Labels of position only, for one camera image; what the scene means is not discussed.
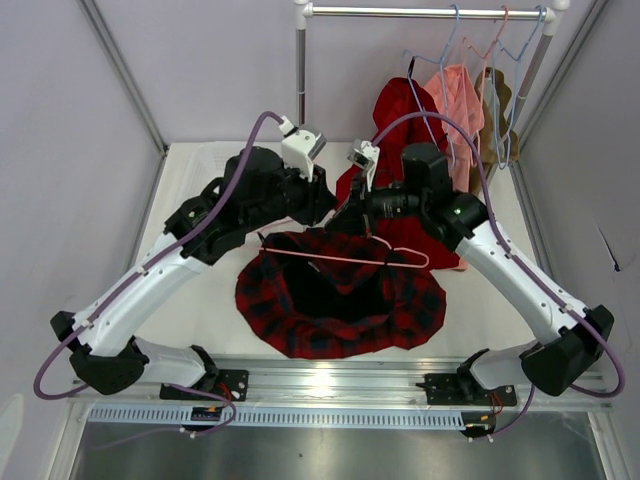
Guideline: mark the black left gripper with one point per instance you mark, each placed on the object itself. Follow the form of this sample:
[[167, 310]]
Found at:
[[317, 198]]

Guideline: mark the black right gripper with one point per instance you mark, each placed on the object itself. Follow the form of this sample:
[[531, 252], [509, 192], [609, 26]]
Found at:
[[360, 206]]

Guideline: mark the pink wire hanger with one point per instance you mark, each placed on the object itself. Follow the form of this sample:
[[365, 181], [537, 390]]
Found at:
[[481, 102], [274, 226]]

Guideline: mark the red plaid skirt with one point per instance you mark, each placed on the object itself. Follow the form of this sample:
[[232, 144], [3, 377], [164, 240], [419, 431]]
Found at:
[[318, 310]]

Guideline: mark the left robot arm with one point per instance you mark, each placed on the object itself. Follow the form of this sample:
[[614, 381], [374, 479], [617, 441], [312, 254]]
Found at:
[[259, 186]]

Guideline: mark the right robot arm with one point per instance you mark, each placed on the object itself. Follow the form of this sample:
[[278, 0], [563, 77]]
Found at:
[[569, 335]]

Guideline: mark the white plastic basket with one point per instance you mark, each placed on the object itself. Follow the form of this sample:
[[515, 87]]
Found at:
[[206, 163]]

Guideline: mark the red hanging garment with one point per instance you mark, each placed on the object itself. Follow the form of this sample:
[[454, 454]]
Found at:
[[398, 98]]

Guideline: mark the pink hanging garment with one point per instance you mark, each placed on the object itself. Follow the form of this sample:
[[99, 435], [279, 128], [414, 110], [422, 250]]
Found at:
[[455, 97]]

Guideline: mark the brown hanging garment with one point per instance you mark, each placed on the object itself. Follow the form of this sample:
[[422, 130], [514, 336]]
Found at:
[[498, 143]]

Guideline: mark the silver clothes rack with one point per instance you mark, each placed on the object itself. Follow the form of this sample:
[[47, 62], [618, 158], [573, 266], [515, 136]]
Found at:
[[547, 19]]

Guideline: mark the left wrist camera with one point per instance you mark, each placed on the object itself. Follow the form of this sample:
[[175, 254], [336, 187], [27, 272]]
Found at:
[[300, 146]]

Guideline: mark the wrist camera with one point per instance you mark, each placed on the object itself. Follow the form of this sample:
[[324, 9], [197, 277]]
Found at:
[[365, 155], [300, 146]]

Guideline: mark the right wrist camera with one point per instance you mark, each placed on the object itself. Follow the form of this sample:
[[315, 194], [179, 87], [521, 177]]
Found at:
[[365, 155]]

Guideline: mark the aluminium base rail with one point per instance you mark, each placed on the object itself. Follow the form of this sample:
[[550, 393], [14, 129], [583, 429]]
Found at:
[[373, 383]]

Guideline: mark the blue wire hanger right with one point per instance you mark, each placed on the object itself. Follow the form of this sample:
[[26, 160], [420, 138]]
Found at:
[[519, 96]]

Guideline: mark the slotted cable duct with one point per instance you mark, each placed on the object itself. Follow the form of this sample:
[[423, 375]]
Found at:
[[412, 419]]

